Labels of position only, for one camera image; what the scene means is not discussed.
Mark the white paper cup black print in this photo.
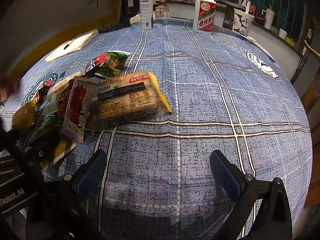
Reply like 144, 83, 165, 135
232, 9, 254, 37

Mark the small clear liquor bottle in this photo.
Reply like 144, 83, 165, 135
155, 0, 169, 18

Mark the white red snack packet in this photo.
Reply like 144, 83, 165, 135
63, 76, 100, 143

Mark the white pump dispenser bottle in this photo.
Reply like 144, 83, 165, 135
242, 0, 251, 14

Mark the white notepad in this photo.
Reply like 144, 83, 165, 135
45, 29, 98, 62

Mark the white plastic lotion bottle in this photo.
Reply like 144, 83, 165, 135
139, 0, 153, 30

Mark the black electric kettle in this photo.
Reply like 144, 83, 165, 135
98, 0, 139, 33

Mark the white red liquor bottle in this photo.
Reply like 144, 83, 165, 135
193, 0, 216, 34

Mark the tan cracker packet yellow edge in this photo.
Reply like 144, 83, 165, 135
86, 72, 172, 131

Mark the green red snack packet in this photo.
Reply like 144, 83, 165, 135
85, 50, 131, 79

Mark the blue plaid tablecloth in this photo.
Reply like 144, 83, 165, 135
1, 19, 312, 239

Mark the yellow cardboard tray box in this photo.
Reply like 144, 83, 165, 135
1, 0, 121, 80

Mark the golden yellow snack packet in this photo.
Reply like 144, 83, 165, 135
11, 98, 38, 131

